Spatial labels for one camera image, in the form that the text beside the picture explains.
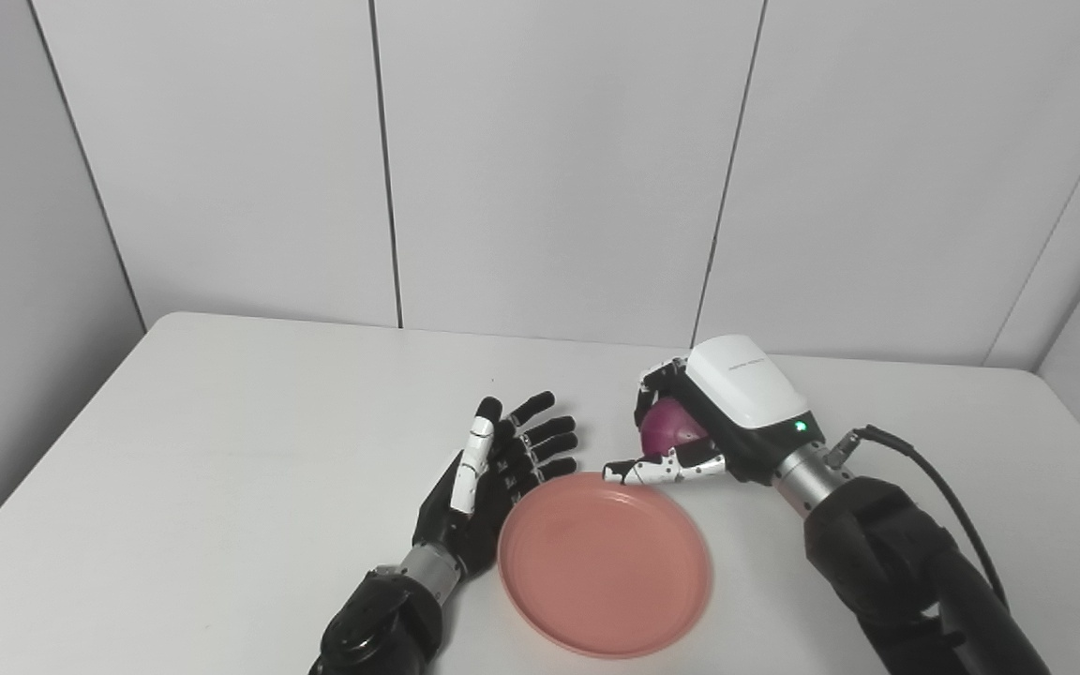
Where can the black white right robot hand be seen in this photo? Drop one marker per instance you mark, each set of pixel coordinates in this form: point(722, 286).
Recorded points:
point(751, 398)

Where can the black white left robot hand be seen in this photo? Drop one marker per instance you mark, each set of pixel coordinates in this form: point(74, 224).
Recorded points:
point(470, 525)

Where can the purple red onion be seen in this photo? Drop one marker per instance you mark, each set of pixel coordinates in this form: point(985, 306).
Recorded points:
point(669, 427)

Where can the pink round plate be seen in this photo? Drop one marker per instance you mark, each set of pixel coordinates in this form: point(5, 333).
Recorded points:
point(604, 562)

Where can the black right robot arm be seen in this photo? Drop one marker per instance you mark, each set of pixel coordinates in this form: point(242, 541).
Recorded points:
point(896, 562)

